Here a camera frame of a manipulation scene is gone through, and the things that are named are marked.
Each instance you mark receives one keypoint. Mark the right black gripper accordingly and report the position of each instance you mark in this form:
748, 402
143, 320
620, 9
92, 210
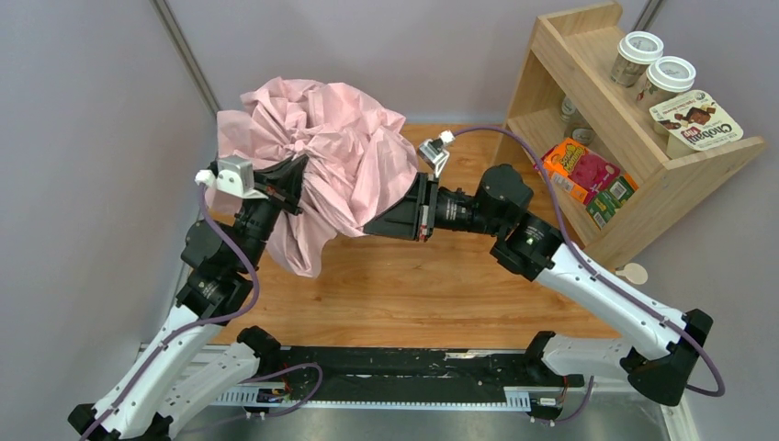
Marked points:
427, 209

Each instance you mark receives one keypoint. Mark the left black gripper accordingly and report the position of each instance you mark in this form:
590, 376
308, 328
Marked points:
276, 192

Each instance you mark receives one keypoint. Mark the pink folding umbrella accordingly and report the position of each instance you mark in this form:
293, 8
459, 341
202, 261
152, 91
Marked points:
359, 163

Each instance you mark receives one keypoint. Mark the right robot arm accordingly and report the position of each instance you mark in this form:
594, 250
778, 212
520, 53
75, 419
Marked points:
657, 346

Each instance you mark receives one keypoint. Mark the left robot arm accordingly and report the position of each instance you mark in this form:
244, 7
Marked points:
156, 399

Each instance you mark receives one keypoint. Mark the orange pink snack box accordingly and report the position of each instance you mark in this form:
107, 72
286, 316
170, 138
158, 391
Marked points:
579, 171

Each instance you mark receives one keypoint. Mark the glass jar on shelf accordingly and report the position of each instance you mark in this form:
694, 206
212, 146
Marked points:
577, 127

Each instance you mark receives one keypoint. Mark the green snack box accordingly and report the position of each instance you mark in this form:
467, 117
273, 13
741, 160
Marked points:
604, 206

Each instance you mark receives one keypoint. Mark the wooden shelf rack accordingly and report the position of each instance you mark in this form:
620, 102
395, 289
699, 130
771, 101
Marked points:
570, 54

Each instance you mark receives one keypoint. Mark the yellow-green juice bottle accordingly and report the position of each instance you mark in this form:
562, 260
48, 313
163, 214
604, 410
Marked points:
633, 273

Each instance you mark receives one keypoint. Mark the left paper coffee cup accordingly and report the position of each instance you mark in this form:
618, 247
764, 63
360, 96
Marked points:
636, 51

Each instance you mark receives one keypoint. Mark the paper coffee cup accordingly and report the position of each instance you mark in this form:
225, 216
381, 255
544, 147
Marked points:
636, 51
666, 78

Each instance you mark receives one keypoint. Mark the right paper coffee cup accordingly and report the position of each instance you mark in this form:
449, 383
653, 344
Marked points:
666, 78

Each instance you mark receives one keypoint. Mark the Chobani flip yogurt pack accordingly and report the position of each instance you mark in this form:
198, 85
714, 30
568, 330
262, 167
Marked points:
694, 122

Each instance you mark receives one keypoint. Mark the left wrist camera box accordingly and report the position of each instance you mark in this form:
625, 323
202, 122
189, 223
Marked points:
232, 175

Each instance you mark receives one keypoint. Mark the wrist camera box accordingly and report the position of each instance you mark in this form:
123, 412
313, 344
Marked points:
232, 175
435, 153

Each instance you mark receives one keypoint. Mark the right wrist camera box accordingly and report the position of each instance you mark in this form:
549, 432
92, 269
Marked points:
435, 153

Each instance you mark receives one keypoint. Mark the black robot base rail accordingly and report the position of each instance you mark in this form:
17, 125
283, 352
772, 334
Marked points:
407, 379

